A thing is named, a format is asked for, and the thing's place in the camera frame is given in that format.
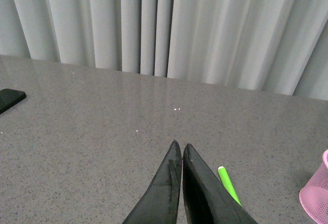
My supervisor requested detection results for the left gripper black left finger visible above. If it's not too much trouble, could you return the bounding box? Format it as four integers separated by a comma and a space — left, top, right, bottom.
123, 141, 182, 224

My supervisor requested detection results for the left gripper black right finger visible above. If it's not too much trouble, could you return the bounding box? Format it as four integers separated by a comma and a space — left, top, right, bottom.
182, 144, 256, 223

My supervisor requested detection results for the pink mesh pen cup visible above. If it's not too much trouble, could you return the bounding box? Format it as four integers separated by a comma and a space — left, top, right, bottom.
299, 150, 327, 223

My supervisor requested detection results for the green marker pen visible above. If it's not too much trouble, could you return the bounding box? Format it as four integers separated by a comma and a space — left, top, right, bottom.
217, 166, 242, 206

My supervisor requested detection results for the white pleated curtain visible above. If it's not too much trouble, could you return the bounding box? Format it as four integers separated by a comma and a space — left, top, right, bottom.
1, 0, 327, 100

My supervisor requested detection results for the black smartphone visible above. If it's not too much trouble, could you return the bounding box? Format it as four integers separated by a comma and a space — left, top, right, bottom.
0, 89, 27, 114

